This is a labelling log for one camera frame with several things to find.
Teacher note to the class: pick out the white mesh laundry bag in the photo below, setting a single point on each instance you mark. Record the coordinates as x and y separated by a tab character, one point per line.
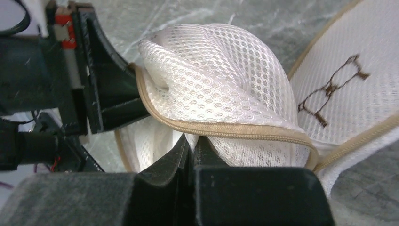
338	105

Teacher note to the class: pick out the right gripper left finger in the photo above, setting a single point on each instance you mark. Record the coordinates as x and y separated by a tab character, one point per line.
157	196

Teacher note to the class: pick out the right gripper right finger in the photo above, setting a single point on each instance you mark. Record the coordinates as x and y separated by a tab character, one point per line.
255	196

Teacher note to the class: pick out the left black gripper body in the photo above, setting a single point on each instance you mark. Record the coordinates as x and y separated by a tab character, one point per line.
48	91

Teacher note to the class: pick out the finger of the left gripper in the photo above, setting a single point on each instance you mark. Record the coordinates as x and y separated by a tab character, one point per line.
110	90

